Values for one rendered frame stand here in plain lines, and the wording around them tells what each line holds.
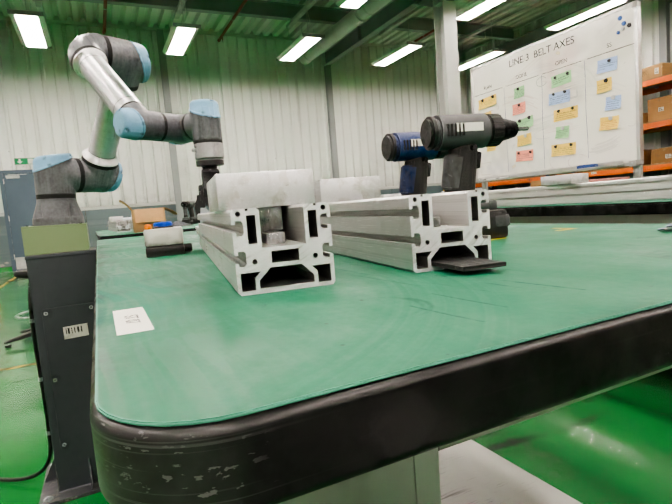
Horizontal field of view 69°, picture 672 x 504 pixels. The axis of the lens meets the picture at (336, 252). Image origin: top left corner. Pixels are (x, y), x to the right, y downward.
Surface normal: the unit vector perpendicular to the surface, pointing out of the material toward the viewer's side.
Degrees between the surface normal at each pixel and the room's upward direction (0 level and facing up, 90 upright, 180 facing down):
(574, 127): 90
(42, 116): 90
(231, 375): 0
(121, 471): 90
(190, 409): 0
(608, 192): 90
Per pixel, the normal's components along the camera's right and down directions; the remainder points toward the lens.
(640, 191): -0.88, 0.11
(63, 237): 0.44, 0.05
